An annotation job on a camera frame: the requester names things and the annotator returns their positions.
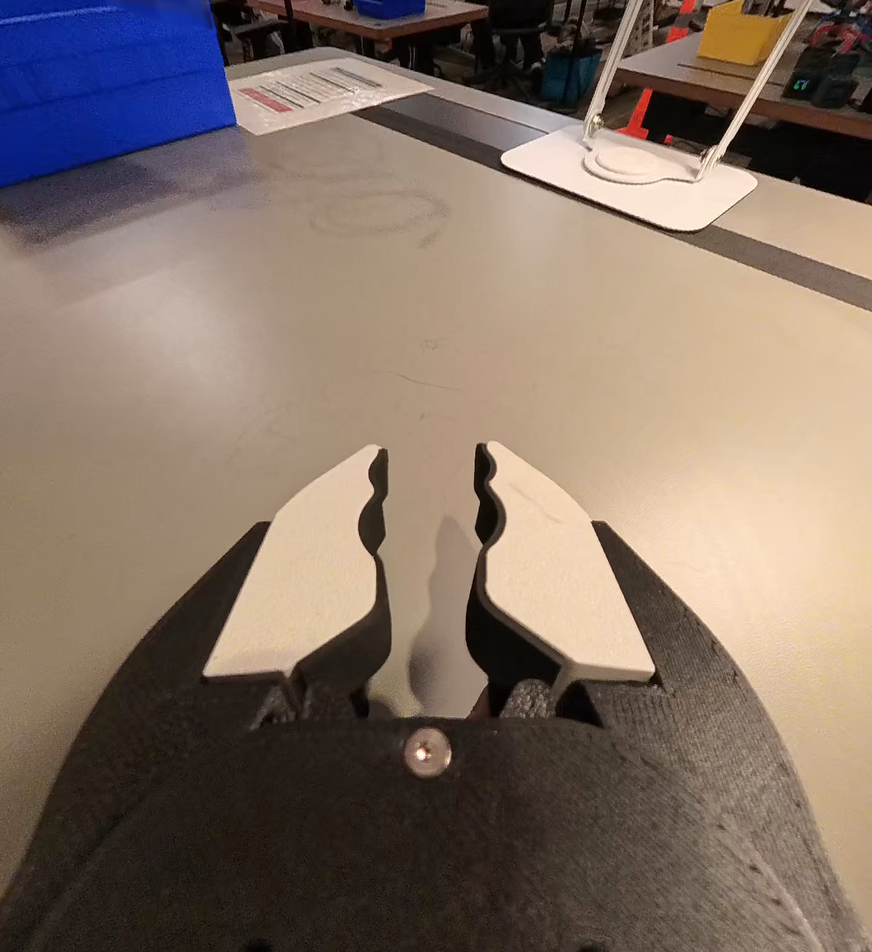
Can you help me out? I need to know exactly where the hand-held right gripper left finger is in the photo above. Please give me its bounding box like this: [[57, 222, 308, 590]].
[[201, 445, 394, 690]]

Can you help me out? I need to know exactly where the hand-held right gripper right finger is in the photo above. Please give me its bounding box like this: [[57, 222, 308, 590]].
[[465, 441, 659, 690]]

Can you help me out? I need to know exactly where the blue storage bin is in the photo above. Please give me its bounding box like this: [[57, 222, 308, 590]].
[[0, 0, 241, 191]]

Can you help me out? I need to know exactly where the white stand base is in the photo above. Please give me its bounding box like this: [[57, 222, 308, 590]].
[[498, 0, 816, 235]]

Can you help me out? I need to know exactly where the white board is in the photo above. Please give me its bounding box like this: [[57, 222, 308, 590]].
[[231, 60, 436, 138]]

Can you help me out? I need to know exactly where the yellow box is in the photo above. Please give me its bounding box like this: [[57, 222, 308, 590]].
[[695, 0, 796, 66]]

